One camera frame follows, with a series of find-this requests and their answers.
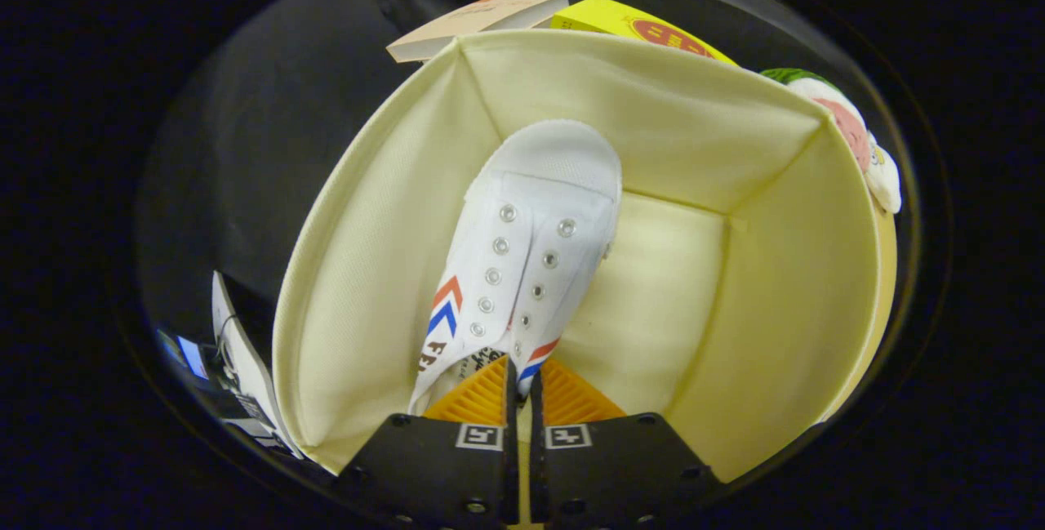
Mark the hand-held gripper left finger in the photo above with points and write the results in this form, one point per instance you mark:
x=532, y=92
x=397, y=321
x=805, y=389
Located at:
x=433, y=473

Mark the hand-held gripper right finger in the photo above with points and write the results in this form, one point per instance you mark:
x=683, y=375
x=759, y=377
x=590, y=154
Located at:
x=612, y=473

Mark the cream fabric storage box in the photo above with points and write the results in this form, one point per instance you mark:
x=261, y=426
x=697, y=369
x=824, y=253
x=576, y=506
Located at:
x=367, y=269

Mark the white shoe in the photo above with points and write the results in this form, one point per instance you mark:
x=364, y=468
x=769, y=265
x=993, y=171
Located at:
x=531, y=187

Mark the white flat device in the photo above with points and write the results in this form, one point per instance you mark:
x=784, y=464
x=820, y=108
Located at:
x=245, y=367

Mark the small lit screen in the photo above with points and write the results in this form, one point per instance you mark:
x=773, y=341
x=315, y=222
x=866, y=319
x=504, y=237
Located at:
x=193, y=357

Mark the small white plush toy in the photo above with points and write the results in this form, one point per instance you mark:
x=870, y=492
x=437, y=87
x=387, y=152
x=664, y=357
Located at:
x=886, y=179

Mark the watermelon slice plush toy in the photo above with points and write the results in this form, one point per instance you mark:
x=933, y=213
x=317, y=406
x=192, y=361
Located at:
x=849, y=126

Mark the yellow book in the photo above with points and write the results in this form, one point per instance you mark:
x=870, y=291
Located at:
x=604, y=20

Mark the beige book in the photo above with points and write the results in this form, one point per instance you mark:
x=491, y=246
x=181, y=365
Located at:
x=473, y=20

